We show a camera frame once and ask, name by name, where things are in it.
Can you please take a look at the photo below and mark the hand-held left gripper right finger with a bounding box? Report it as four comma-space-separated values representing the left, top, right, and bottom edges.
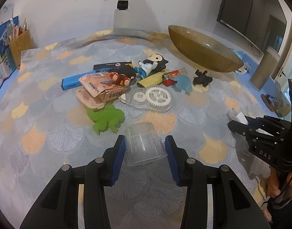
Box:
164, 135, 272, 229

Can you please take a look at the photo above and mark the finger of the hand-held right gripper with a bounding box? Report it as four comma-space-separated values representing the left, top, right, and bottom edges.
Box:
228, 119, 258, 140
246, 115, 288, 134

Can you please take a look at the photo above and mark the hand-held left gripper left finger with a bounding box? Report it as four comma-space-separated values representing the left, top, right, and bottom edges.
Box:
19, 135, 126, 229

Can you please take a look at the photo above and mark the white charger plug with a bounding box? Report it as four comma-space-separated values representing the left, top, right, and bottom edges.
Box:
226, 108, 268, 135

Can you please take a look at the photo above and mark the clear plastic measuring cup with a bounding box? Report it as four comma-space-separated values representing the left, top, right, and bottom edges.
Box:
124, 122, 167, 167

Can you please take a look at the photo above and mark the amber ribbed glass bowl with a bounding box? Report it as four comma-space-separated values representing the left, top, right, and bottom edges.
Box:
168, 25, 244, 73

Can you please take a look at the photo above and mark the person's right hand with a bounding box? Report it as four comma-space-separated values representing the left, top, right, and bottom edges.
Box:
266, 163, 283, 198

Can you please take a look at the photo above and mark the brown wooden disc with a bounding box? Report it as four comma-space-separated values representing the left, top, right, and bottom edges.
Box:
260, 94, 276, 111

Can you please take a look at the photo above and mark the clear glass jar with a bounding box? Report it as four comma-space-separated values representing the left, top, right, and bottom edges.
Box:
271, 81, 292, 118

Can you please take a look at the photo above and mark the green frog toy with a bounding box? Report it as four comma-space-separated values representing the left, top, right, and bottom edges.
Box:
86, 104, 125, 135

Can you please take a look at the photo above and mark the grey cylinder speaker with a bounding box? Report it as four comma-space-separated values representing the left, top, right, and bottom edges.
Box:
250, 46, 281, 91

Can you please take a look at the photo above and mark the small white toy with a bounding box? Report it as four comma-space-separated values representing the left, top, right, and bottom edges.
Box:
237, 63, 252, 75

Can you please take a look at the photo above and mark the black figurine on cream base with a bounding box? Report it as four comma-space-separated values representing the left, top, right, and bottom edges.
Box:
192, 69, 213, 91

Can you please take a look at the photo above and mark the clear correction tape dispenser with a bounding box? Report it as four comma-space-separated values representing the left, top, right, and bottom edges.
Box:
119, 86, 172, 113

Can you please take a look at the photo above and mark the pink cardboard box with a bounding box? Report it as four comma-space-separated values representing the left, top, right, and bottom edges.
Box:
75, 87, 126, 109

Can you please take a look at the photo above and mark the blue elephant toy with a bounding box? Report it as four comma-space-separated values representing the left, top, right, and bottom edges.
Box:
172, 75, 193, 96

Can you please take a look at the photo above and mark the pink card pack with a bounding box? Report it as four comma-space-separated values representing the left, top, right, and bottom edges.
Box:
79, 72, 116, 98

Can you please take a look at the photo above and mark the red lighter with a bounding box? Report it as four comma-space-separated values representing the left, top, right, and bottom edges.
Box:
162, 68, 186, 86

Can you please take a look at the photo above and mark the red doll with black hair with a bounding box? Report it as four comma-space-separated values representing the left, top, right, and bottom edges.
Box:
107, 65, 137, 87

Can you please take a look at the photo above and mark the yellow lighter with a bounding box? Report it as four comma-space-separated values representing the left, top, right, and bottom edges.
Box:
136, 73, 169, 88

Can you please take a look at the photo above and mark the blue plastic case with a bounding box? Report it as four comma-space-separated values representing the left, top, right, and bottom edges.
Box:
62, 71, 99, 90

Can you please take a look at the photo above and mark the black flat box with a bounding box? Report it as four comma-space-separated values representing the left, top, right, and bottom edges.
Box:
93, 61, 133, 73

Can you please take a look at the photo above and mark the black-haired doll figure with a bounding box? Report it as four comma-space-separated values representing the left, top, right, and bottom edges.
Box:
134, 52, 170, 80

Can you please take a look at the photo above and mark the wooden pen holder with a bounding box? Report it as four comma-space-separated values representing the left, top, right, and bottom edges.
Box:
8, 29, 35, 68

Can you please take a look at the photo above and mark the row of books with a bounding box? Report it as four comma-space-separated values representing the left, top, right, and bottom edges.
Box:
0, 15, 20, 96

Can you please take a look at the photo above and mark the bunch of pens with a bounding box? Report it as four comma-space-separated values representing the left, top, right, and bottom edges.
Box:
9, 18, 28, 43

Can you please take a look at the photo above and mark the black wall television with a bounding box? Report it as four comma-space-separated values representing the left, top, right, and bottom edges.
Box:
216, 0, 288, 54

